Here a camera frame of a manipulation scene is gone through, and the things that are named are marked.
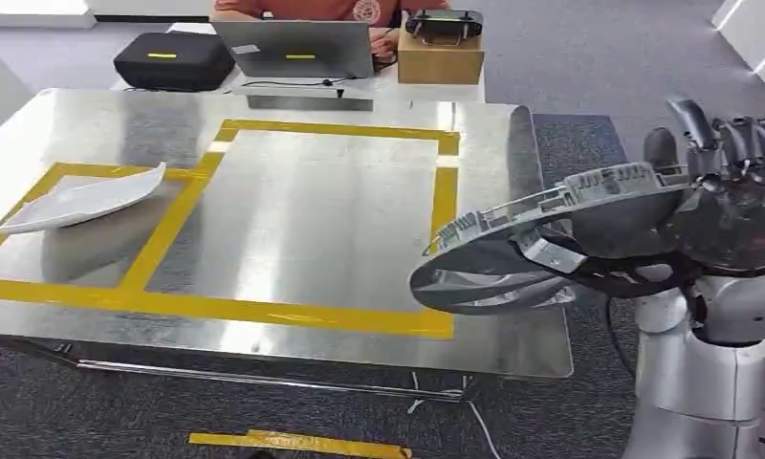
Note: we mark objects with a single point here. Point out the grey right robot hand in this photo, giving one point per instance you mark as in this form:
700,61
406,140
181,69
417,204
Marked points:
740,209

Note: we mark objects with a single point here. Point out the grey round metal housing part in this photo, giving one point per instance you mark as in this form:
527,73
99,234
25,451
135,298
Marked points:
547,247

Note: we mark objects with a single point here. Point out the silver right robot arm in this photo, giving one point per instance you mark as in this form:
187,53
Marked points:
705,380

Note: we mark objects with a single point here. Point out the white angled panel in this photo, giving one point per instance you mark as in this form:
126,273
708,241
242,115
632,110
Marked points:
756,38

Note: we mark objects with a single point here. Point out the cardboard box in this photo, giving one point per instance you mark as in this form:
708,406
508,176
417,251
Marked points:
439,60

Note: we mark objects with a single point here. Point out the black handheld controller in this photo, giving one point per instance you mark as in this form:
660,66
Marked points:
444,24

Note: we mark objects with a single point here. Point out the white desk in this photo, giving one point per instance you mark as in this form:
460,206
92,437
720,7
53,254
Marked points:
382,89

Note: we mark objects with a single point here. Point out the steel bench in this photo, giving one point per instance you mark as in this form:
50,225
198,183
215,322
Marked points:
306,215

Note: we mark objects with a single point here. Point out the person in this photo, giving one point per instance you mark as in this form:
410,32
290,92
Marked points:
319,7

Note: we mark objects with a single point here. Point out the grey laptop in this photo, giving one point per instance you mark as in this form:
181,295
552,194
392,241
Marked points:
294,49

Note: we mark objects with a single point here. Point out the black zip case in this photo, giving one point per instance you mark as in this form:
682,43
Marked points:
173,60

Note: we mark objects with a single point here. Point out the white curved tray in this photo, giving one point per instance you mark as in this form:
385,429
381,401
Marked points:
85,203

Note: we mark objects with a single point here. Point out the white low platform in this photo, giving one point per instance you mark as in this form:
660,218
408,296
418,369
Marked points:
34,13

